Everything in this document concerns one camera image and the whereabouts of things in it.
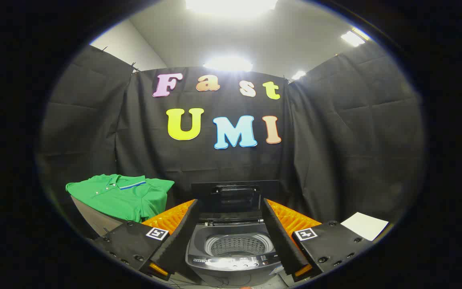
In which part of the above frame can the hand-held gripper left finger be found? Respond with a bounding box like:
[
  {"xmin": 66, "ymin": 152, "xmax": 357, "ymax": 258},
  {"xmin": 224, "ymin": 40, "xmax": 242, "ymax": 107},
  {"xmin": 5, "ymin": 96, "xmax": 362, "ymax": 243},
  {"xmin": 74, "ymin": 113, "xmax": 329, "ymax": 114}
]
[{"xmin": 95, "ymin": 199, "xmax": 199, "ymax": 281}]

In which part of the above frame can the white paper sheet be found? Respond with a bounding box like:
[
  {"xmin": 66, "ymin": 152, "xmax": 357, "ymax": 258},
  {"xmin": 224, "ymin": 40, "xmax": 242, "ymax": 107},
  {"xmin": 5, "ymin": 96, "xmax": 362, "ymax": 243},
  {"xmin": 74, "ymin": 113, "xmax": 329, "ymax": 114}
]
[{"xmin": 340, "ymin": 212, "xmax": 389, "ymax": 241}]

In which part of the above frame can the large ceiling light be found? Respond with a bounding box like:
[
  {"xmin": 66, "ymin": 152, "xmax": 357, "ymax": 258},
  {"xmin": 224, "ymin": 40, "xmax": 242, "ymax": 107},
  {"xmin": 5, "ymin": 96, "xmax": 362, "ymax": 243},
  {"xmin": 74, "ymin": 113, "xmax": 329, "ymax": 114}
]
[{"xmin": 186, "ymin": 0, "xmax": 278, "ymax": 16}]

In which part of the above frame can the black backdrop cloth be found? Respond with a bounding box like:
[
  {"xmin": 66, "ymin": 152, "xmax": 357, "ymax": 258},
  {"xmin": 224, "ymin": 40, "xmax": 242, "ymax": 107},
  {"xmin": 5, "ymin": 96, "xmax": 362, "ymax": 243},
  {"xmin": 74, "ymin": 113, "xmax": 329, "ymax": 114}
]
[{"xmin": 36, "ymin": 40, "xmax": 426, "ymax": 241}]

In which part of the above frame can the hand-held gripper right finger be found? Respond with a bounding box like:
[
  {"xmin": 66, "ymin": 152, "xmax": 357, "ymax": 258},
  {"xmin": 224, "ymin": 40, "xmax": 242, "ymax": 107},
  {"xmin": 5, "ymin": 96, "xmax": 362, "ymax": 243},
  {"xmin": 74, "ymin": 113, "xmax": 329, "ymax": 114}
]
[{"xmin": 262, "ymin": 198, "xmax": 376, "ymax": 283}]

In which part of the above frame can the grey side table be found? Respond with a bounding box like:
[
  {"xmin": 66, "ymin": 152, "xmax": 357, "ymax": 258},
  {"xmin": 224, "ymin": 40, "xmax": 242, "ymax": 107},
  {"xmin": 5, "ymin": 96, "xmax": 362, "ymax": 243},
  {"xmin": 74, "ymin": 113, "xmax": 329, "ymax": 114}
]
[{"xmin": 71, "ymin": 196, "xmax": 135, "ymax": 237}]

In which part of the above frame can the rectangular ceiling light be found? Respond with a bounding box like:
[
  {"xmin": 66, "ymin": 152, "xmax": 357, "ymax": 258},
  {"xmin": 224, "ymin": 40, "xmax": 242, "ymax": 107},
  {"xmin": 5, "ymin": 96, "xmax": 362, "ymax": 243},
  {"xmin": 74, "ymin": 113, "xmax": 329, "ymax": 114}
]
[{"xmin": 340, "ymin": 27, "xmax": 371, "ymax": 47}]

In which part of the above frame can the green polo shirt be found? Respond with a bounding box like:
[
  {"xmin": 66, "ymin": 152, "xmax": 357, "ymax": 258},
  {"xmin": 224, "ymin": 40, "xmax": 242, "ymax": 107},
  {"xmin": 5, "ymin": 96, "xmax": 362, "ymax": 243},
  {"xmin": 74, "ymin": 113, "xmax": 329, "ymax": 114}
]
[{"xmin": 66, "ymin": 174, "xmax": 175, "ymax": 224}]

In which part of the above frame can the round ceiling light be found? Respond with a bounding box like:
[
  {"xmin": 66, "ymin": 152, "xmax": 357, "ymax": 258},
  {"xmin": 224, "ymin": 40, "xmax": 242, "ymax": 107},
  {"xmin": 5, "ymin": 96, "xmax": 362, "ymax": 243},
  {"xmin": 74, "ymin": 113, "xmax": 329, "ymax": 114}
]
[{"xmin": 203, "ymin": 56, "xmax": 253, "ymax": 73}]

